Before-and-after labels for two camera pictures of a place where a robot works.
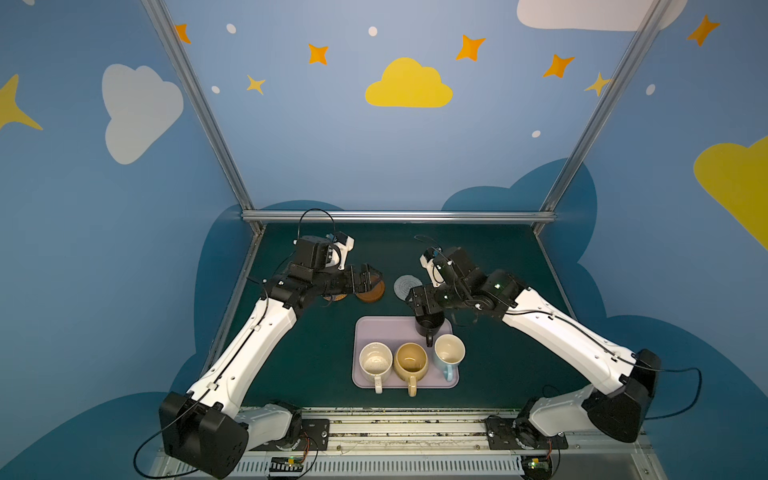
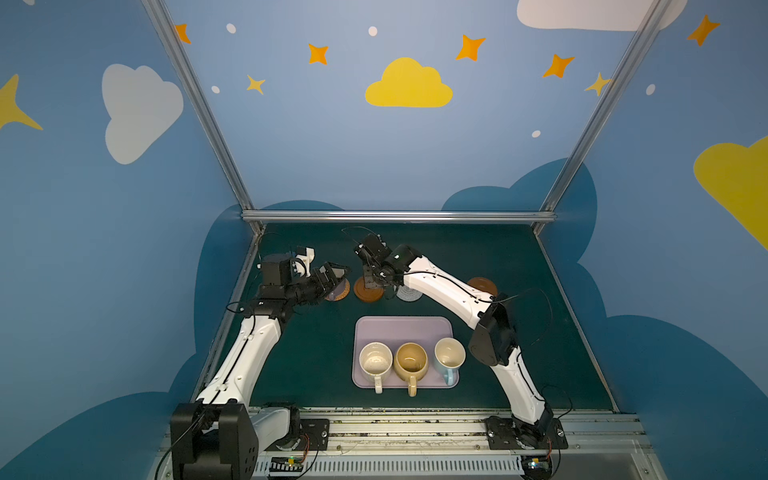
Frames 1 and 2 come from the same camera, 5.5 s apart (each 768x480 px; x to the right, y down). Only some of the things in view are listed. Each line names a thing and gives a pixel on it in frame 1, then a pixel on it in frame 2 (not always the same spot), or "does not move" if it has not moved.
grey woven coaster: x=404 y=284 does not move
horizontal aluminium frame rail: x=398 y=215 does not move
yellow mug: x=410 y=362 does not move
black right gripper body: x=427 y=306 to x=377 y=271
